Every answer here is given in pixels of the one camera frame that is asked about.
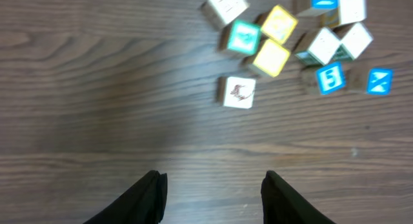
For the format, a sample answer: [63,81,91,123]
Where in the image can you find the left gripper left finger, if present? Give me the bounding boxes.
[85,170,168,224]

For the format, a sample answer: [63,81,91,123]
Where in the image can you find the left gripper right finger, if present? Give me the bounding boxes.
[261,170,335,224]

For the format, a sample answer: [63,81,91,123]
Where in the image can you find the white block red drawing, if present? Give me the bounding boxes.
[217,76,256,109]

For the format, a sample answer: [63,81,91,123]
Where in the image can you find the white cream block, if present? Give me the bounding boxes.
[201,0,250,30]

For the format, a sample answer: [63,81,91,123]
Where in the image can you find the blue number five block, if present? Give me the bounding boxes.
[300,62,347,96]

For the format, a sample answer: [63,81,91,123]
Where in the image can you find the yellow block lower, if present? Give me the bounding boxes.
[243,39,290,77]

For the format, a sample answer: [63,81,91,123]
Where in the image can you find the yellow block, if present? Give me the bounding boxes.
[243,39,290,77]
[256,5,299,45]

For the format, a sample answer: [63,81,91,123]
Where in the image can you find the blue X block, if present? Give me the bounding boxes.
[347,68,394,96]

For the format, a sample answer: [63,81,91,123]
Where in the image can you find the white block teal side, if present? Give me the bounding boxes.
[294,27,341,66]

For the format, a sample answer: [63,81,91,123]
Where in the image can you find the green number four block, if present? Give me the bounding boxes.
[218,19,261,57]

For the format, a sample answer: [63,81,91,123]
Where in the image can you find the yellow block upper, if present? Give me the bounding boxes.
[256,5,299,45]

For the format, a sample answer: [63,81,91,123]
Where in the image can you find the white block green edge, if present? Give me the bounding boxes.
[333,22,374,61]

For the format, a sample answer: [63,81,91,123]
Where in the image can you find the blue top block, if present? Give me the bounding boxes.
[294,0,338,17]

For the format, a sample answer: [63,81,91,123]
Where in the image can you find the white letter block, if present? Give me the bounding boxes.
[321,0,367,28]

